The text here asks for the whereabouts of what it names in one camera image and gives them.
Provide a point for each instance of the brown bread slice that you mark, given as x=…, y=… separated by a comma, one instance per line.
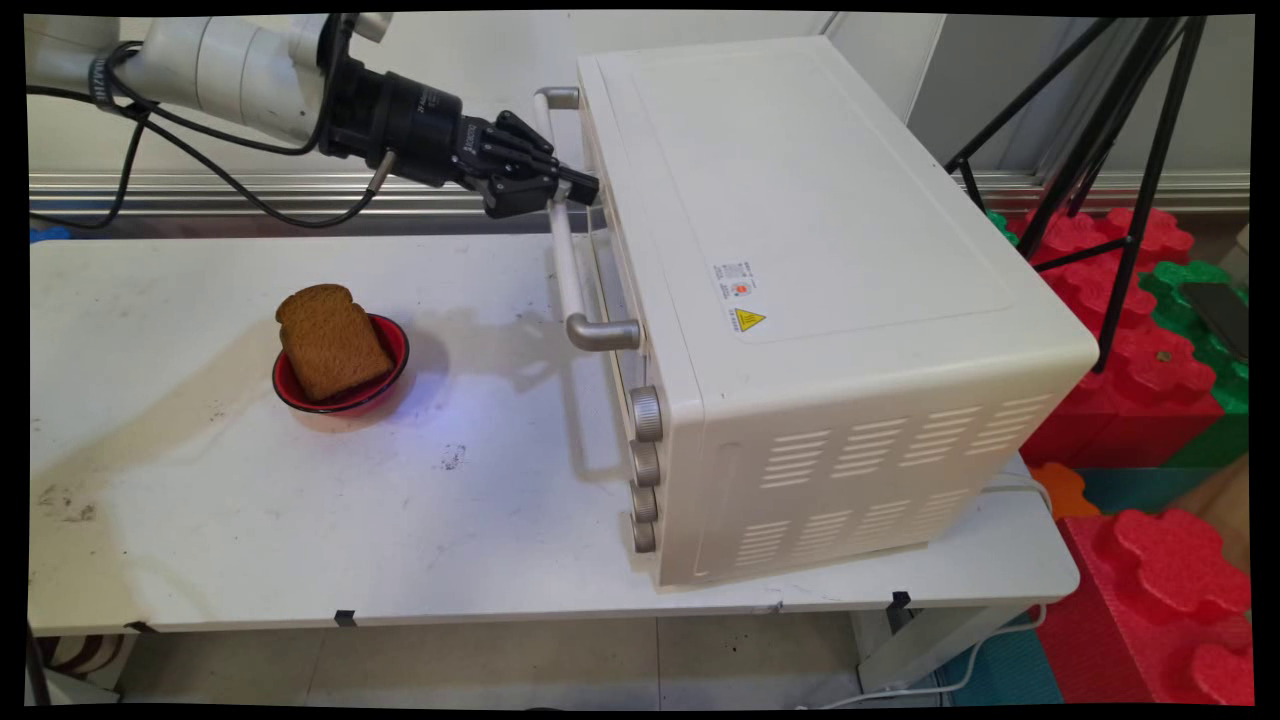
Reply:
x=333, y=345

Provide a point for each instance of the black tripod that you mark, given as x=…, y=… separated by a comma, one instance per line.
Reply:
x=1150, y=170

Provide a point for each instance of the green foam block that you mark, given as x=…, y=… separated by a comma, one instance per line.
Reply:
x=1225, y=380

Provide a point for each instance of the white table leg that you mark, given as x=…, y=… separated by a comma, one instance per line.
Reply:
x=930, y=645

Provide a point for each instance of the teal foam mat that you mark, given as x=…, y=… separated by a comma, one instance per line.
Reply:
x=1000, y=670

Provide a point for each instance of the red foam block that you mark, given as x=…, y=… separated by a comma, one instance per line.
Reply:
x=1150, y=600
x=1150, y=390

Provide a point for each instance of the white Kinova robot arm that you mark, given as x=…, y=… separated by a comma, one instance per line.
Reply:
x=230, y=75

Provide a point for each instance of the yellow warning sticker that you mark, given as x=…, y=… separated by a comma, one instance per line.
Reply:
x=750, y=320

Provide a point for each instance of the white label sticker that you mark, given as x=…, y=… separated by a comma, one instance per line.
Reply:
x=737, y=281

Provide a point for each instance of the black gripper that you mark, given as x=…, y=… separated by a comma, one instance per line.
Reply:
x=430, y=130

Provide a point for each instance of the orange foam piece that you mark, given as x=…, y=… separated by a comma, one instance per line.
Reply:
x=1062, y=490

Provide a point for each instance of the white toaster oven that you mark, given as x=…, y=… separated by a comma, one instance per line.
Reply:
x=820, y=200

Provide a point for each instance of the large silver oven knob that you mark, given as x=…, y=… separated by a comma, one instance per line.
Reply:
x=648, y=413

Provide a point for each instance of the blue tape piece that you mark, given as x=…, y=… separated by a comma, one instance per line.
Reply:
x=45, y=234

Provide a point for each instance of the aluminium rail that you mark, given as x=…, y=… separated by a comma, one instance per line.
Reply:
x=700, y=185

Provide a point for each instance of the red bowl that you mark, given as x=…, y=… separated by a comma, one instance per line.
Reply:
x=392, y=350

